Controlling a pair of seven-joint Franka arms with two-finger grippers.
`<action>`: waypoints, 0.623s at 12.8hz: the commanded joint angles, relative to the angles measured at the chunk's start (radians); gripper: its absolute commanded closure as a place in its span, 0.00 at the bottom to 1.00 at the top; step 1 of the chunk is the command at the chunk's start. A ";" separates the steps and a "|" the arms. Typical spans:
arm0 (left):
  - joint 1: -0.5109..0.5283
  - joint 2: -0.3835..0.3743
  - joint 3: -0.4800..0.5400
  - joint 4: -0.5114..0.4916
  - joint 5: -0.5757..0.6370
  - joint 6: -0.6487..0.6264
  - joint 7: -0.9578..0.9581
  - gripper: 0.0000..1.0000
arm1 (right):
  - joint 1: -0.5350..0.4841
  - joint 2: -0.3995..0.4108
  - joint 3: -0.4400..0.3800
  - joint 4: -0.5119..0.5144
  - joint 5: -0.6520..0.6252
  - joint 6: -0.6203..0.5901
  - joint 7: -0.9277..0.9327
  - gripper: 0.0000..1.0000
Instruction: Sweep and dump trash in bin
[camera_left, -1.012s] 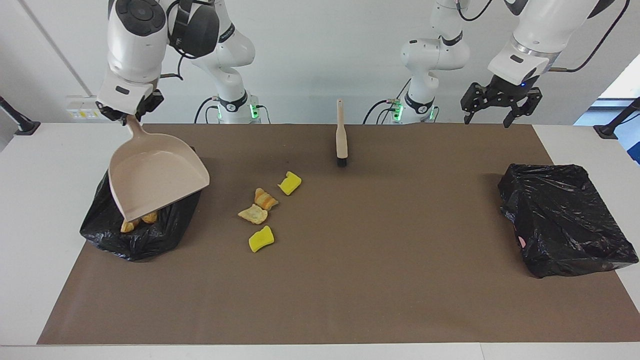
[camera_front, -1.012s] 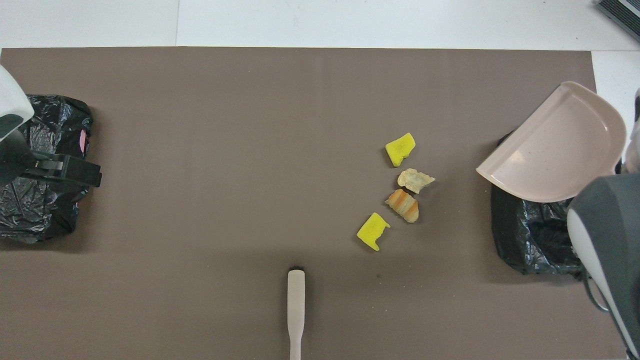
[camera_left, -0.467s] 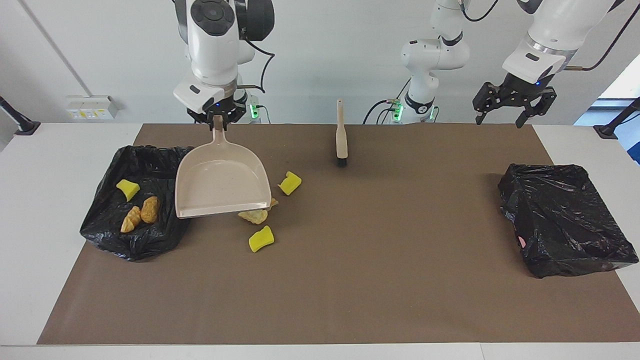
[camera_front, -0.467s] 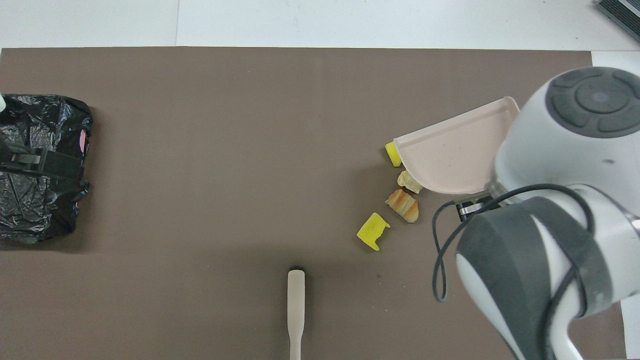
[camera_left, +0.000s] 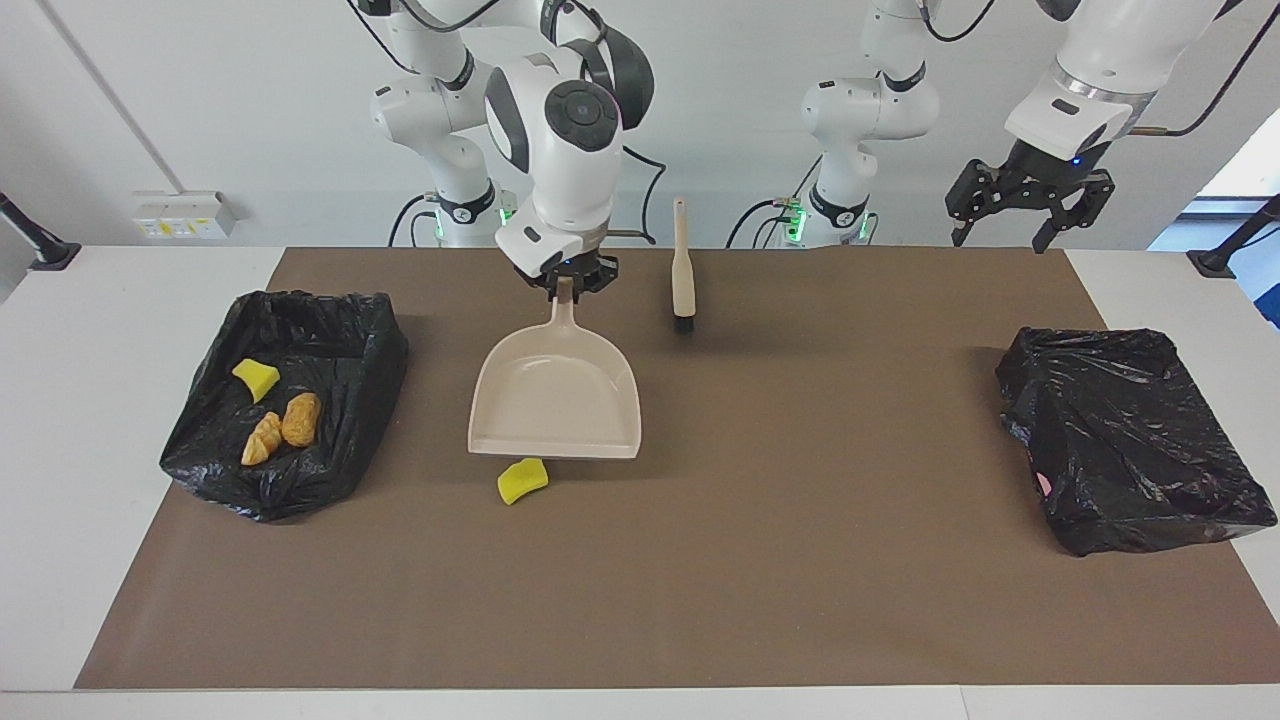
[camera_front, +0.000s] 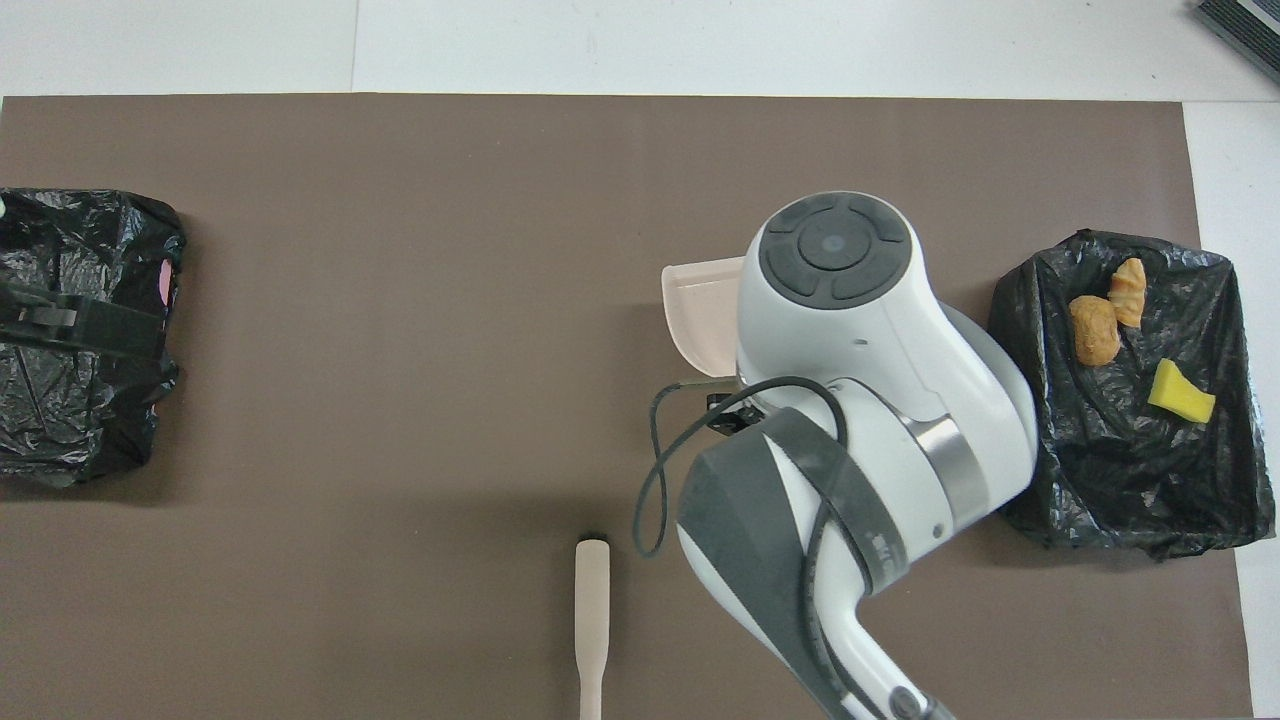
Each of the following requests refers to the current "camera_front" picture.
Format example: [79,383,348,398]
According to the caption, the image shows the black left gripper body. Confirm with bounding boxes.
[0,280,167,363]

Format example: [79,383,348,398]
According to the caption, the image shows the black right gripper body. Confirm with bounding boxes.
[708,385,766,433]

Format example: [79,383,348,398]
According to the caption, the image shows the beige plastic dustpan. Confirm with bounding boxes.
[661,256,746,379]

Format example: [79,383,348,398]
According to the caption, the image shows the beige hand brush black bristles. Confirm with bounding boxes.
[574,539,611,720]

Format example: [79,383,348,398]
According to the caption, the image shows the brown textured bread roll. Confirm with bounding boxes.
[1069,295,1122,367]

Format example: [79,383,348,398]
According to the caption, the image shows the orange striped croissant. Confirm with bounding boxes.
[1108,258,1148,328]

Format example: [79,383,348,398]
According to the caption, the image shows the green and yellow sponge piece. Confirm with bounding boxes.
[1147,359,1217,424]

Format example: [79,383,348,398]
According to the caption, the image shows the black bag-lined bin pink mark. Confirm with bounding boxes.
[0,187,187,489]

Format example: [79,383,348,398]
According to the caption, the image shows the brown table mat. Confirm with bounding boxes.
[0,94,1253,720]

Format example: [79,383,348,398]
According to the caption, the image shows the grey ribbed device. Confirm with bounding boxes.
[1195,0,1280,86]

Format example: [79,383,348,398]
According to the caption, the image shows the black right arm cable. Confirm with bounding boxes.
[633,376,851,720]

